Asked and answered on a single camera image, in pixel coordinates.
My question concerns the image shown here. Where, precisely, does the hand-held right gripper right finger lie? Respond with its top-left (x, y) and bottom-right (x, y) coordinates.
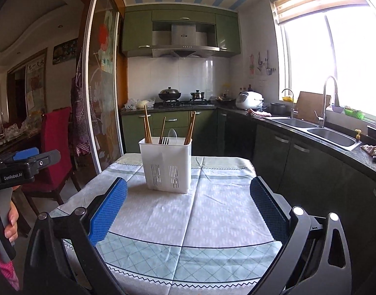
top-left (250, 176), bottom-right (352, 295)

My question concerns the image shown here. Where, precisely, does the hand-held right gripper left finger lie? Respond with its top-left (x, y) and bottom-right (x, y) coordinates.
top-left (23, 177), bottom-right (128, 295)

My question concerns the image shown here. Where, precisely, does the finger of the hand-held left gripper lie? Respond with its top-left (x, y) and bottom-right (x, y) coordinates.
top-left (28, 149), bottom-right (61, 179)
top-left (12, 147), bottom-right (40, 161)

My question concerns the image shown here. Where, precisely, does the white plastic utensil holder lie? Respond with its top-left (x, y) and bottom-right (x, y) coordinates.
top-left (139, 137), bottom-right (192, 194)

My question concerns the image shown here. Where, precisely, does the bundle of wooden chopsticks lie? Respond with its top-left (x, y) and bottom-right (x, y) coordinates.
top-left (143, 104), bottom-right (197, 146)

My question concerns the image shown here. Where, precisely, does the person's left hand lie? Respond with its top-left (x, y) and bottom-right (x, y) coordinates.
top-left (0, 201), bottom-right (20, 257)

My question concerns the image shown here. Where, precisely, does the red covered wooden chair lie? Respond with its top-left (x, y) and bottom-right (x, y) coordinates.
top-left (22, 107), bottom-right (81, 216)

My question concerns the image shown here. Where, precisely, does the cluttered wooden side table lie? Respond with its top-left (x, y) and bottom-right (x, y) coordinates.
top-left (0, 115), bottom-right (44, 160)

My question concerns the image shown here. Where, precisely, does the dark base cabinet row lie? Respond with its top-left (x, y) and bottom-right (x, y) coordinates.
top-left (217, 109), bottom-right (376, 286)

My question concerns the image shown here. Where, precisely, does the checkered apron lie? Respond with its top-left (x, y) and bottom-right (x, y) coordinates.
top-left (70, 52), bottom-right (93, 157)

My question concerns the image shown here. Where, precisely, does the pale patterned tablecloth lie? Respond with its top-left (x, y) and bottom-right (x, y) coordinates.
top-left (49, 154), bottom-right (287, 295)

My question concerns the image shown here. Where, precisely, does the green base cabinet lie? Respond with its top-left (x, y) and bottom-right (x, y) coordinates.
top-left (122, 109), bottom-right (218, 157)

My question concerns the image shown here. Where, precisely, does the flower patterned sliding door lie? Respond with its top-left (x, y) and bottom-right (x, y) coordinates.
top-left (83, 0), bottom-right (127, 176)

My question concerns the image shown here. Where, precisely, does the dark stone countertop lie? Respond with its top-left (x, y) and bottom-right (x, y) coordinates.
top-left (120, 104), bottom-right (376, 191)

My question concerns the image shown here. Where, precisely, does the steel double sink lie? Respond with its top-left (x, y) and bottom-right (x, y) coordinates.
top-left (266, 116), bottom-right (362, 152)

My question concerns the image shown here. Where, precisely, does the pink cloth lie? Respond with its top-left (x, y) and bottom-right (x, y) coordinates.
top-left (246, 108), bottom-right (272, 118)

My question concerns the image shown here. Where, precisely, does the black cooking pot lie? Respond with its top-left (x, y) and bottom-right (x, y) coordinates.
top-left (269, 103), bottom-right (288, 116)

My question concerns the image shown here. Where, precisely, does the small curved steel faucet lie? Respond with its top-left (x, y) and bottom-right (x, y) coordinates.
top-left (282, 88), bottom-right (298, 119)

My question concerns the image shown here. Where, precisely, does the white rice cooker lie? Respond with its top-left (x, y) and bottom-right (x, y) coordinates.
top-left (235, 91), bottom-right (265, 111)

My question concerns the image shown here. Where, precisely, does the wooden cutting board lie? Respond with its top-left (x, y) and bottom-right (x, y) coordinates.
top-left (294, 91), bottom-right (331, 122)

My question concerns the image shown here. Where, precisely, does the crumpled grey rag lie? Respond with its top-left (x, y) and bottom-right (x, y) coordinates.
top-left (360, 144), bottom-right (376, 163)

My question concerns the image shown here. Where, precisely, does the black gas stove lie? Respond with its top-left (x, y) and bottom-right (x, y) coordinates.
top-left (154, 100), bottom-right (216, 109)

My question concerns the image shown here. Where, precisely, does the green plastic tray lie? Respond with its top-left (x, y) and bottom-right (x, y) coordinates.
top-left (344, 107), bottom-right (366, 120)

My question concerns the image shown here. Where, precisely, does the black wok with lid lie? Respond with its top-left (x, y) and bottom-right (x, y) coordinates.
top-left (159, 87), bottom-right (182, 102)

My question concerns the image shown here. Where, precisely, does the tall steel kitchen faucet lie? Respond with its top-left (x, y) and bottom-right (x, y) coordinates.
top-left (314, 76), bottom-right (339, 128)

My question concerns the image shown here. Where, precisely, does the kitchen window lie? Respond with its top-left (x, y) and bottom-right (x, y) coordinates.
top-left (280, 6), bottom-right (376, 123)

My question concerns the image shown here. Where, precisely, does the steel range hood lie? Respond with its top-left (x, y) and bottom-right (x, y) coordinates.
top-left (151, 21), bottom-right (221, 59)

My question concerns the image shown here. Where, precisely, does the striped window blind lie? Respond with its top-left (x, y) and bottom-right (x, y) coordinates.
top-left (269, 0), bottom-right (368, 27)

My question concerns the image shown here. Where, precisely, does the hanging wall scroll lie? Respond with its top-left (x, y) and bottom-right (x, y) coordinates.
top-left (24, 49), bottom-right (48, 116)

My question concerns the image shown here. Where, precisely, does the dark wall poster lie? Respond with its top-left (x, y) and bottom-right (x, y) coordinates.
top-left (53, 38), bottom-right (79, 65)

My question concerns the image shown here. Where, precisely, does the wall hook rack with tools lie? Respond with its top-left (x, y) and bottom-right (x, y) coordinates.
top-left (256, 51), bottom-right (276, 76)

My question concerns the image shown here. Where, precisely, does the green wall cabinet unit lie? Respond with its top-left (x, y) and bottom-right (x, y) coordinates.
top-left (122, 4), bottom-right (241, 57)

